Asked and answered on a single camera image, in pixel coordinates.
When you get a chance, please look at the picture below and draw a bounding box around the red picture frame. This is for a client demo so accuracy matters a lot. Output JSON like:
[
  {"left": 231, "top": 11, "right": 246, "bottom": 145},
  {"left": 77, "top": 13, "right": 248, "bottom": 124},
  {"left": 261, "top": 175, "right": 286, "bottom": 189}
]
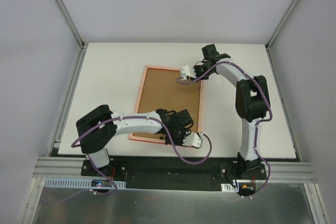
[{"left": 134, "top": 66, "right": 204, "bottom": 133}]

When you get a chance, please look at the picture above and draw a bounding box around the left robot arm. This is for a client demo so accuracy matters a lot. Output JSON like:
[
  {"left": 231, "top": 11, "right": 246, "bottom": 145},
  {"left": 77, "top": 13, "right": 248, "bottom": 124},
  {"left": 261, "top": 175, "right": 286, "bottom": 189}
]
[{"left": 71, "top": 104, "right": 194, "bottom": 168}]

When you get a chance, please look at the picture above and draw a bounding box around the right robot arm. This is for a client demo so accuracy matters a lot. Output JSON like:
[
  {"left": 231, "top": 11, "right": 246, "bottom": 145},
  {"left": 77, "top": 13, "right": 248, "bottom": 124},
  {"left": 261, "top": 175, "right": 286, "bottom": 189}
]
[{"left": 192, "top": 44, "right": 272, "bottom": 176}]

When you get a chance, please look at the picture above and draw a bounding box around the shiny metal floor sheet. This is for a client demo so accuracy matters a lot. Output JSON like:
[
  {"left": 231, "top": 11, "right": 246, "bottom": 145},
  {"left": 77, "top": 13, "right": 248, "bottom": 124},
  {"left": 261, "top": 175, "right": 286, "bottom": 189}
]
[{"left": 34, "top": 184, "right": 314, "bottom": 223}]

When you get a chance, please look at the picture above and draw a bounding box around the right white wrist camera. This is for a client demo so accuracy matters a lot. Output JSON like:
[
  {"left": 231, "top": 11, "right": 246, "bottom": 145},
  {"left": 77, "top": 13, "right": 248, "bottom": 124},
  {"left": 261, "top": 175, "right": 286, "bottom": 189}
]
[{"left": 180, "top": 66, "right": 197, "bottom": 80}]

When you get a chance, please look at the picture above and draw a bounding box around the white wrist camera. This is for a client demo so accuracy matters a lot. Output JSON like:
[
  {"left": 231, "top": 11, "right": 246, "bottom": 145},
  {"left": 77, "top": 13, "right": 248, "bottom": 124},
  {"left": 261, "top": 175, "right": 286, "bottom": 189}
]
[
  {"left": 182, "top": 132, "right": 203, "bottom": 149},
  {"left": 180, "top": 66, "right": 197, "bottom": 80}
]

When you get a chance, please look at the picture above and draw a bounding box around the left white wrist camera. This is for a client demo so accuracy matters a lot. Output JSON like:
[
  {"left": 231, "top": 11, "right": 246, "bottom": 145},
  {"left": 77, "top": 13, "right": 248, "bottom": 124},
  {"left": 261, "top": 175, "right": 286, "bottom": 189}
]
[{"left": 182, "top": 132, "right": 203, "bottom": 149}]

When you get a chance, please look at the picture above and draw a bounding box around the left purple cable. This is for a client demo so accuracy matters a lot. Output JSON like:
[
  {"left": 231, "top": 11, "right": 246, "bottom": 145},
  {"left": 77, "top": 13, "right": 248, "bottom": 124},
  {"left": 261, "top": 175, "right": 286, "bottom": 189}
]
[{"left": 70, "top": 115, "right": 213, "bottom": 183}]

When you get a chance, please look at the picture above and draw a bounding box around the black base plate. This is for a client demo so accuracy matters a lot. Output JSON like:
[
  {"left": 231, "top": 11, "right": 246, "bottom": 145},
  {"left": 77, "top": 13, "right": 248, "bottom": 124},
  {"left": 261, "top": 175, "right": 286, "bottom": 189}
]
[{"left": 80, "top": 154, "right": 271, "bottom": 190}]

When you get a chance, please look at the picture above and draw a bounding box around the right aluminium side rail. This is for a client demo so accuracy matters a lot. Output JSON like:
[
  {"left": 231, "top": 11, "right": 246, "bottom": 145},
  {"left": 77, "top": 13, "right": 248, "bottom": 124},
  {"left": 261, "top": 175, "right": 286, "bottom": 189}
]
[{"left": 265, "top": 45, "right": 302, "bottom": 162}]

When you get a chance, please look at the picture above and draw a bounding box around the aluminium side rail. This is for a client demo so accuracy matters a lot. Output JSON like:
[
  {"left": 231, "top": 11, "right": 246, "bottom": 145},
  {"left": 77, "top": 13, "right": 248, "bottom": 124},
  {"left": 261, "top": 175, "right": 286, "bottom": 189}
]
[
  {"left": 265, "top": 45, "right": 302, "bottom": 162},
  {"left": 47, "top": 42, "right": 89, "bottom": 156}
]

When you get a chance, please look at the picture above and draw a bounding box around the right white cable duct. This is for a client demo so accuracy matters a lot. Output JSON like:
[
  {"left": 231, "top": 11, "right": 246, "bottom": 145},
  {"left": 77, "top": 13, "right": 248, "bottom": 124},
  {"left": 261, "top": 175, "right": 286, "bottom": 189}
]
[{"left": 220, "top": 184, "right": 239, "bottom": 193}]

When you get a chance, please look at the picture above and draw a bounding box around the white cable duct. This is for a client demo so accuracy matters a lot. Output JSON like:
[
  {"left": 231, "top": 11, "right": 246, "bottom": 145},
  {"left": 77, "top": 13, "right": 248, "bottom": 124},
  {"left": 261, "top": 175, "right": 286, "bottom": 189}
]
[
  {"left": 220, "top": 184, "right": 239, "bottom": 193},
  {"left": 45, "top": 178, "right": 127, "bottom": 190}
]

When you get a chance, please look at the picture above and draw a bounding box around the left aluminium side rail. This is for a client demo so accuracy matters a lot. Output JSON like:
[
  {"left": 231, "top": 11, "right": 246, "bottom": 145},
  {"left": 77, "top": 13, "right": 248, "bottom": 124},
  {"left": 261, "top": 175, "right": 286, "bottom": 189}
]
[{"left": 47, "top": 42, "right": 89, "bottom": 156}]

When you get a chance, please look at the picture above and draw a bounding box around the left white cable duct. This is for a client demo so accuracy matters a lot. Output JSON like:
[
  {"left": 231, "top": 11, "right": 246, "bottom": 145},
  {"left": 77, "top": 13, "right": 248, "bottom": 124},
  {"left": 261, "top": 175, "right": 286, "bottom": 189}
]
[{"left": 45, "top": 178, "right": 127, "bottom": 190}]

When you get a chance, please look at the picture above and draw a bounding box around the aluminium front rail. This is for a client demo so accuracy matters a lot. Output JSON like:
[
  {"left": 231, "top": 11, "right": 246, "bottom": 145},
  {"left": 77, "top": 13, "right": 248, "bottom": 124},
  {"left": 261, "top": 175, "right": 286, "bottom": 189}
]
[{"left": 33, "top": 157, "right": 317, "bottom": 184}]

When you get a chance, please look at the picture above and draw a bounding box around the right aluminium post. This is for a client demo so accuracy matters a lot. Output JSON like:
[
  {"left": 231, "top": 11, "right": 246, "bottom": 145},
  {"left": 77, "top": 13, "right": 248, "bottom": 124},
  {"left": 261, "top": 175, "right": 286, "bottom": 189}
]
[{"left": 265, "top": 0, "right": 301, "bottom": 51}]

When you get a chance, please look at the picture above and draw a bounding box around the aluminium post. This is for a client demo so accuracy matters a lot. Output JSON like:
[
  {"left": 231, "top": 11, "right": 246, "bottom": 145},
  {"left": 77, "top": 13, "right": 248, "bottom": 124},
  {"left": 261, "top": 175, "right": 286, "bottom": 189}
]
[
  {"left": 265, "top": 0, "right": 301, "bottom": 51},
  {"left": 54, "top": 0, "right": 85, "bottom": 48}
]

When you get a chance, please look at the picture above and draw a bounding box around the left aluminium post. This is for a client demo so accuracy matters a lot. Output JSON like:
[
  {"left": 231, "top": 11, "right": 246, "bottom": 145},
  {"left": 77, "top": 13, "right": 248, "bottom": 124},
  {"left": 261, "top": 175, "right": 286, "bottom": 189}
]
[{"left": 54, "top": 0, "right": 85, "bottom": 48}]

